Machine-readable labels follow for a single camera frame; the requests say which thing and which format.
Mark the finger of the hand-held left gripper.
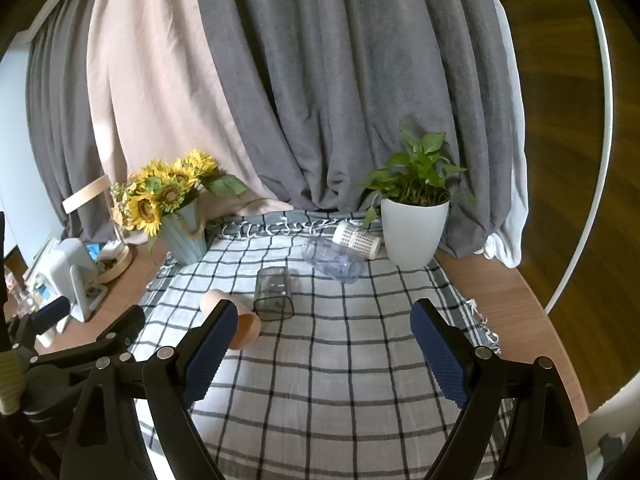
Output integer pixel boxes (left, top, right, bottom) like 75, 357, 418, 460
6, 296, 72, 352
20, 304, 147, 378

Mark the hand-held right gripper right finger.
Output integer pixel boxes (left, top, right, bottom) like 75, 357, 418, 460
410, 298, 587, 480

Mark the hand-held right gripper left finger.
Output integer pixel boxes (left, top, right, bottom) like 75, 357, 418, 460
60, 301, 240, 480

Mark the peach cup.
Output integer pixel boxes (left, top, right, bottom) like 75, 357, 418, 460
200, 289, 262, 351

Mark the dark transparent cup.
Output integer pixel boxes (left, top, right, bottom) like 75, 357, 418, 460
253, 266, 296, 322

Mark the white patterned cup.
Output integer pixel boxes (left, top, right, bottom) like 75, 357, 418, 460
332, 221, 383, 261

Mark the clear plastic cup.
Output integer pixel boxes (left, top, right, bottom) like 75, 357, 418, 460
301, 239, 366, 284

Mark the white desk appliance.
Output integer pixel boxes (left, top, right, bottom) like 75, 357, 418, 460
30, 237, 109, 323

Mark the wooden desk lamp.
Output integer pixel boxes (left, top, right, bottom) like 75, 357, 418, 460
62, 175, 135, 284

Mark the pale blue ribbed vase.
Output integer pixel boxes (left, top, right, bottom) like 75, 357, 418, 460
159, 195, 209, 266

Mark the checked tablecloth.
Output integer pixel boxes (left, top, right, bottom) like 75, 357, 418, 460
127, 210, 517, 480

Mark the white plant pot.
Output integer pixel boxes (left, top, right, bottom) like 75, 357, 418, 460
380, 197, 451, 269

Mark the sunflower bouquet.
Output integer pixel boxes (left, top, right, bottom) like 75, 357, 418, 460
110, 149, 251, 239

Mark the white curtain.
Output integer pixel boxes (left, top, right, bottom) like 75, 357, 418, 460
477, 0, 531, 269

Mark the grey curtain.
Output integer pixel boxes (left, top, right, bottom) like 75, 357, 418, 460
25, 5, 126, 247
192, 0, 517, 261

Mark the green leafy plant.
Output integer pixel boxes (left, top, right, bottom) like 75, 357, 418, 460
361, 120, 477, 229

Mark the beige curtain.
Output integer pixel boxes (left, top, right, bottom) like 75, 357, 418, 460
87, 0, 297, 222

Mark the white round frame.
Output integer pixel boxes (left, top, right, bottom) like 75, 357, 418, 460
544, 0, 615, 315

